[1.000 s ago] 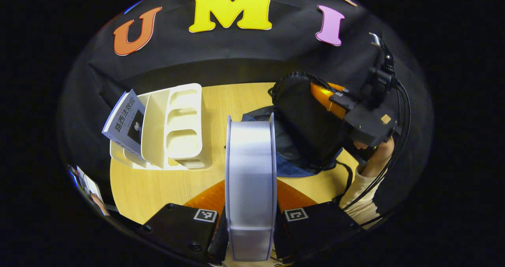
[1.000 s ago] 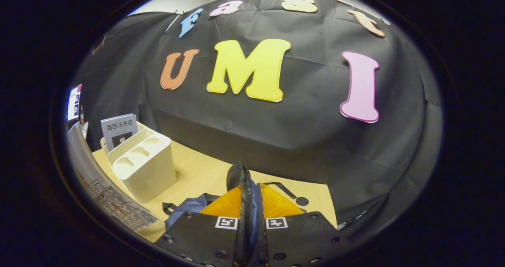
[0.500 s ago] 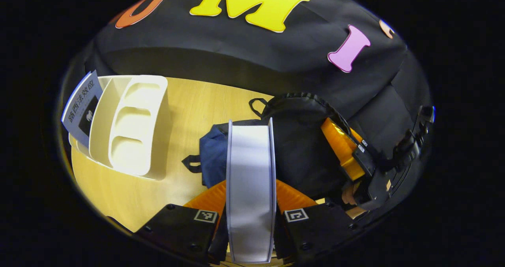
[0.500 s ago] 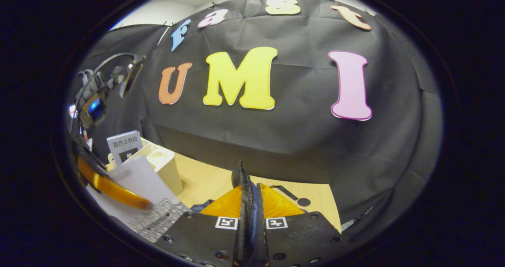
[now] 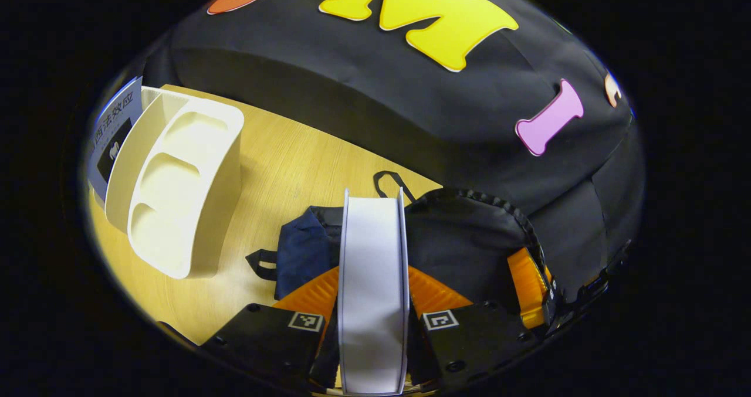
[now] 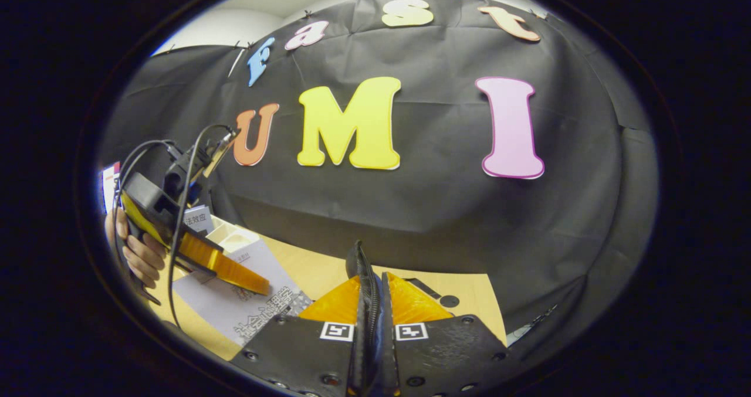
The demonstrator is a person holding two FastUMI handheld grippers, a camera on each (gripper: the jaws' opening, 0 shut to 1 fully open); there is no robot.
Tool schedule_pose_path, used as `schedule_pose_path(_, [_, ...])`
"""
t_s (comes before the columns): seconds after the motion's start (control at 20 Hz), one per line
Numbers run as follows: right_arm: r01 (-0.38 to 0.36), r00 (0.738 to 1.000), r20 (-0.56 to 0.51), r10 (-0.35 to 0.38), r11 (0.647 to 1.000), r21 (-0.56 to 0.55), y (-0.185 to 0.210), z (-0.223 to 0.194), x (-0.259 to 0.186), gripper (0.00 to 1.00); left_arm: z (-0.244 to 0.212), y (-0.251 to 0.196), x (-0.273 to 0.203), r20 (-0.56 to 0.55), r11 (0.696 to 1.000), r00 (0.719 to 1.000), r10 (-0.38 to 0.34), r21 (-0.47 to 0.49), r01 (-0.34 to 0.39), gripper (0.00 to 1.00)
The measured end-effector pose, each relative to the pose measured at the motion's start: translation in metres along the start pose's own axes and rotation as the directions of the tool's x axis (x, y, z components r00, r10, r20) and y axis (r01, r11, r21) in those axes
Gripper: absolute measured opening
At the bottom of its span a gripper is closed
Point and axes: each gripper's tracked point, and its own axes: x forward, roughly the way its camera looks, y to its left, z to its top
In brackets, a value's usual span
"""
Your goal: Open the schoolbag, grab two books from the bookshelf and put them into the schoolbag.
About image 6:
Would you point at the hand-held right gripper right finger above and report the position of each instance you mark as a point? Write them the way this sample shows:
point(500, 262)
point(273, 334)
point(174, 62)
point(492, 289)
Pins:
point(446, 350)

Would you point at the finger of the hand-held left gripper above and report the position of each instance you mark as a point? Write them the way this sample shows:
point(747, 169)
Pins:
point(229, 268)

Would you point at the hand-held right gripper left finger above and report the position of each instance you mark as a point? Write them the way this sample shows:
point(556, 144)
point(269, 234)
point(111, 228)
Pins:
point(293, 350)

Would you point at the white plastic bookshelf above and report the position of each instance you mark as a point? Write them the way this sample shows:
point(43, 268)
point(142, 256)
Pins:
point(237, 238)

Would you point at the white book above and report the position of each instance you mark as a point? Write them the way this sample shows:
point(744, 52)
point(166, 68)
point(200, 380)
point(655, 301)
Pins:
point(252, 309)

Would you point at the blue schoolbag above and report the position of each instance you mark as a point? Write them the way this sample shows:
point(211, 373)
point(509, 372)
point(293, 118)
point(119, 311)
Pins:
point(364, 280)

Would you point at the computer monitor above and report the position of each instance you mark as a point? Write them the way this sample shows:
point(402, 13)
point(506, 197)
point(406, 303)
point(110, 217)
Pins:
point(110, 186)

